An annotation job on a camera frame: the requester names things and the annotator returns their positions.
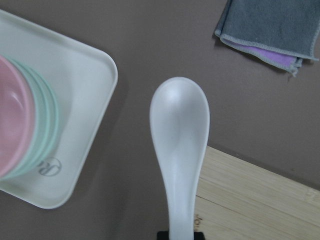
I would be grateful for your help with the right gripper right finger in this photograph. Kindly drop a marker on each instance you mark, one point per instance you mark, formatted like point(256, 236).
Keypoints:
point(198, 235)

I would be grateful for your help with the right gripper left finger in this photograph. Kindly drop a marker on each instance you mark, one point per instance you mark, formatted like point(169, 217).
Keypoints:
point(162, 235)

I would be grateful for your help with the white ceramic spoon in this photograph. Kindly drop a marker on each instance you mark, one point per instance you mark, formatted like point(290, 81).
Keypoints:
point(179, 118)

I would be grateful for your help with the small pink bowl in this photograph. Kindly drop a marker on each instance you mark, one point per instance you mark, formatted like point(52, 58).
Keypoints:
point(17, 116)

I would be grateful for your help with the lower green bowl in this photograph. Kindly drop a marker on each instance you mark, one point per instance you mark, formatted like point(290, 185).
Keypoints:
point(56, 117)

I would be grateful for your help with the green bowl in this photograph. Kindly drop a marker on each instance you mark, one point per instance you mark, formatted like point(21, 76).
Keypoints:
point(41, 120)
point(56, 117)

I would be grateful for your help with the top green bowl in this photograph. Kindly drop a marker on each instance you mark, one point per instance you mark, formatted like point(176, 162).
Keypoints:
point(41, 120)

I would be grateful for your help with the bamboo cutting board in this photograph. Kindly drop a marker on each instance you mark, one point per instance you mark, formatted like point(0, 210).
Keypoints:
point(237, 200)

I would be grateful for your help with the cream rabbit serving tray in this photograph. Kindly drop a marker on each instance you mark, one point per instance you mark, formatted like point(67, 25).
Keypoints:
point(84, 79)

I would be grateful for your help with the purple cloth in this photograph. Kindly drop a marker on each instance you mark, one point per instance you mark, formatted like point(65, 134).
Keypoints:
point(271, 57)

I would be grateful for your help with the grey folded cloth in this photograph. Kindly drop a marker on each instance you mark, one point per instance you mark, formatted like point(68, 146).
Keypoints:
point(289, 27)

